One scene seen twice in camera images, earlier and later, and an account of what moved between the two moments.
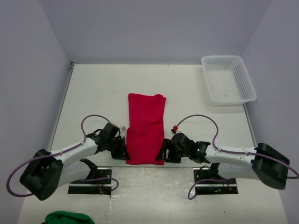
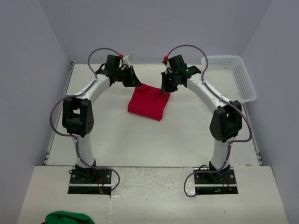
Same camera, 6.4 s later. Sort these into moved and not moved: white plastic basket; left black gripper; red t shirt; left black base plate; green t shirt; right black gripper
Moved: left black gripper; red t shirt; right black gripper
Not moved: green t shirt; white plastic basket; left black base plate
